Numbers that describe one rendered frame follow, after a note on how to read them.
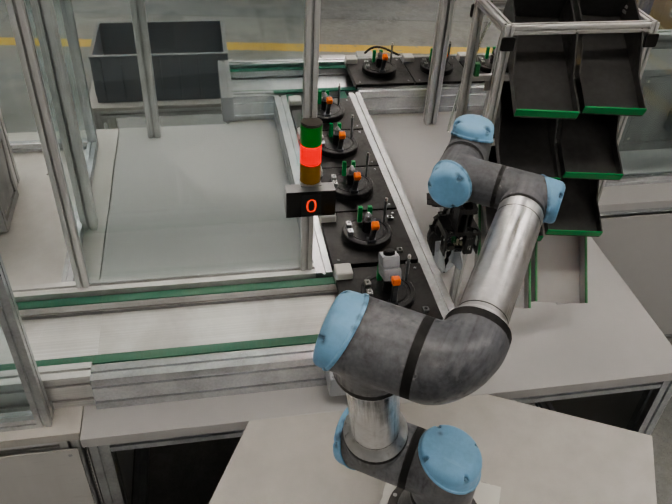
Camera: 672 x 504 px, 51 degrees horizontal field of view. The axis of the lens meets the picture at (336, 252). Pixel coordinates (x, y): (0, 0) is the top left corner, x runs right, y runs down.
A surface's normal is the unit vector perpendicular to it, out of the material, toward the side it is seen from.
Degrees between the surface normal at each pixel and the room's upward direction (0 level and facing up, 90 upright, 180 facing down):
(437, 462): 8
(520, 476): 0
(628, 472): 0
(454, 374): 60
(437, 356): 38
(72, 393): 90
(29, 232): 0
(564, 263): 45
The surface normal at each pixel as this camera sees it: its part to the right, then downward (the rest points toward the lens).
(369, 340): -0.21, -0.22
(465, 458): 0.17, -0.72
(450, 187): -0.40, 0.56
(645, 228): 0.18, 0.62
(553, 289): 0.04, -0.11
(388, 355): -0.28, -0.01
